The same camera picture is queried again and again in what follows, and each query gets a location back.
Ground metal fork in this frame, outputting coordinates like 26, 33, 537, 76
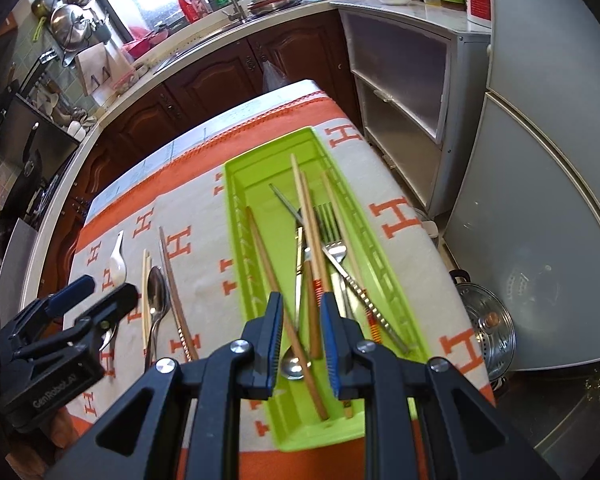
313, 202, 356, 323

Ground grey cabinet with frosted doors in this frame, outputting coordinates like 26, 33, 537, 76
330, 0, 492, 217

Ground pink plastic basin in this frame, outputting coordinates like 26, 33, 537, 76
121, 26, 172, 59

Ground light wooden cutting board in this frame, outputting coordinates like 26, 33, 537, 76
74, 41, 134, 97

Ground flat-handled metal spoon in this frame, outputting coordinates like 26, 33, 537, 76
280, 225, 311, 380

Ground red spray bottle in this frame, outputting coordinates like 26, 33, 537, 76
174, 0, 202, 24

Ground steel steamer pot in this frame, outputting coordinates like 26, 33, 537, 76
449, 269, 517, 387

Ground large round metal spoon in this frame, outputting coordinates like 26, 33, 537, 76
142, 266, 172, 373

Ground white kitchen countertop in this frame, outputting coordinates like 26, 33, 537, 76
20, 0, 492, 311

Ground orange beige printed blanket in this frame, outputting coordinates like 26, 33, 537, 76
62, 92, 496, 480

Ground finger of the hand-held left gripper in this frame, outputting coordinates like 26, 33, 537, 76
72, 282, 140, 351
27, 275, 97, 321

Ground stainless steel stove shield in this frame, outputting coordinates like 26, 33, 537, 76
0, 94, 82, 222

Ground small metal spoon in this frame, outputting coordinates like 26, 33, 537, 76
99, 324, 120, 352

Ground hanging steel pots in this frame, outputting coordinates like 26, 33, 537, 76
31, 0, 102, 54

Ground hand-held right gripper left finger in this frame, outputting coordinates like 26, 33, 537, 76
45, 290, 285, 480

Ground grey refrigerator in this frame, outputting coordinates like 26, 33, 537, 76
430, 0, 600, 377

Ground green plastic utensil tray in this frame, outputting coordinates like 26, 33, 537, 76
223, 126, 431, 453

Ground dark wooden kitchen cabinets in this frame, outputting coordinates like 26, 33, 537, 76
55, 10, 366, 281

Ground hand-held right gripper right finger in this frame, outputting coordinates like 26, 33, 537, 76
321, 291, 561, 480

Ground steel kitchen sink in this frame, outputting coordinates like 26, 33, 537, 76
152, 17, 261, 72

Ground white ceramic soup spoon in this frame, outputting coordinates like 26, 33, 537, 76
102, 230, 128, 288

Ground black frying pan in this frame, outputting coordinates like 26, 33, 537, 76
9, 120, 47, 212

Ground white plastic bag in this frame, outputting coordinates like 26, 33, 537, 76
261, 56, 292, 94

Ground steel panel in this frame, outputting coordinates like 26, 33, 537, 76
0, 216, 42, 312

